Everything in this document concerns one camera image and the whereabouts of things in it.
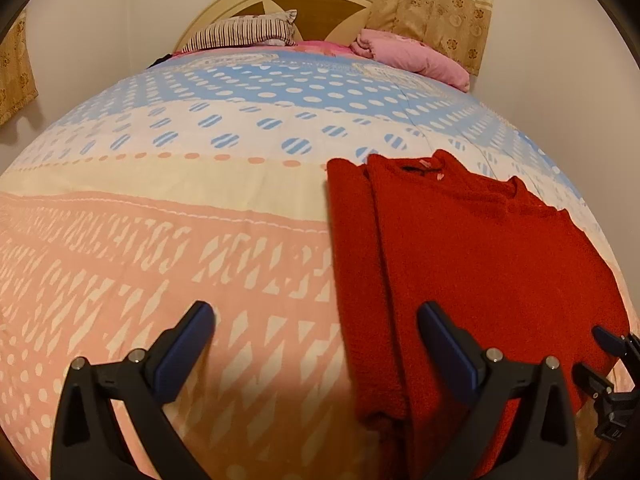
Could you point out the cream wooden headboard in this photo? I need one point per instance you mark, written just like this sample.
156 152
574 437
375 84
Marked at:
325 15

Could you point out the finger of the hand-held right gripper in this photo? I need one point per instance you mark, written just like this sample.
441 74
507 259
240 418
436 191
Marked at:
592 380
610 341

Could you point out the dark cloth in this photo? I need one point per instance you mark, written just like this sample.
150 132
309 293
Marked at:
159 60

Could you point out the polka dot bedspread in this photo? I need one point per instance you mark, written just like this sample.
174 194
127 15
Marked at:
175 210

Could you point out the red knitted sweater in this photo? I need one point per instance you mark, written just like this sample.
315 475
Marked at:
450 260

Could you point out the pink pillow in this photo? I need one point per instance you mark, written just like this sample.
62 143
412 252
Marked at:
420 57

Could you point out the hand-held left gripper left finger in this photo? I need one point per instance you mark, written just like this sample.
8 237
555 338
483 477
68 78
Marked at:
182 347

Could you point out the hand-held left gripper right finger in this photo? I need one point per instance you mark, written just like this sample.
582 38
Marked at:
447 347

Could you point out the pink floral sheet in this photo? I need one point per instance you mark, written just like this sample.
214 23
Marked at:
325 49

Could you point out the striped pillow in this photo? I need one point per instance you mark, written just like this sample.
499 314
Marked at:
235 32

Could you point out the beige floral curtain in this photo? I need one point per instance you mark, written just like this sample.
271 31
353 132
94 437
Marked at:
15 75
435 10

